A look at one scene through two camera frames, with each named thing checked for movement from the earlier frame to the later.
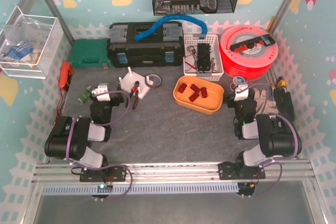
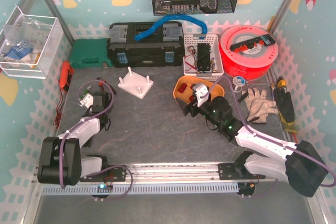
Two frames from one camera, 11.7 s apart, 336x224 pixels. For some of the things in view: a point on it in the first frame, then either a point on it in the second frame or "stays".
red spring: x=182 y=87 stays
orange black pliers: x=135 y=89 → x=100 y=84
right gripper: x=230 y=101 → x=191 y=108
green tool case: x=91 y=53 stays
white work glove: x=260 y=98 stays
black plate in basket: x=203 y=56 stays
